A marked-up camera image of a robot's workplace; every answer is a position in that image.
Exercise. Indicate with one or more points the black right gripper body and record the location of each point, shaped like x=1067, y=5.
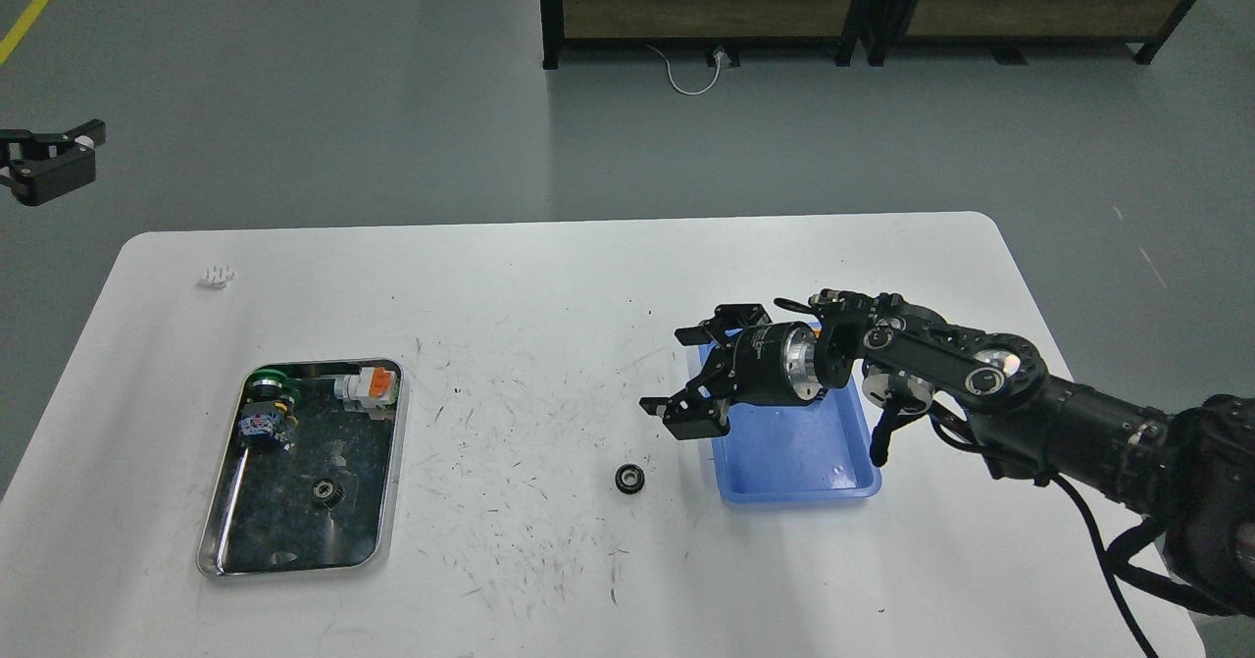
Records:
x=768, y=365

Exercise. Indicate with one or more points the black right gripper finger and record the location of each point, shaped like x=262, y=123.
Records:
x=718, y=335
x=698, y=411

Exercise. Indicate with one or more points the black gear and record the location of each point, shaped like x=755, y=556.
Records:
x=629, y=479
x=326, y=493

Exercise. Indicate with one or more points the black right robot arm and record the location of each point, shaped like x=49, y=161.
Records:
x=1188, y=475

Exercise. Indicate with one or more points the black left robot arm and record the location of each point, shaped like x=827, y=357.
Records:
x=38, y=167

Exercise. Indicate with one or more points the blue plastic tray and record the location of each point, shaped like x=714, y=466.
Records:
x=780, y=454

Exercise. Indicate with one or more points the silver metal tray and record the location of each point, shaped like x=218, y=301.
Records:
x=260, y=520

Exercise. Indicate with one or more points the small white plastic piece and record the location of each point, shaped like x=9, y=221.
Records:
x=217, y=278

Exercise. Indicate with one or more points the left wooden cabinet black frame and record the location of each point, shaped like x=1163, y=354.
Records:
x=731, y=25

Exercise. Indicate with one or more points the orange white switch module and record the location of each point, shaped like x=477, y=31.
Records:
x=372, y=391

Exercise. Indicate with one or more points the green push button switch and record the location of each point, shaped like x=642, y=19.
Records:
x=266, y=415

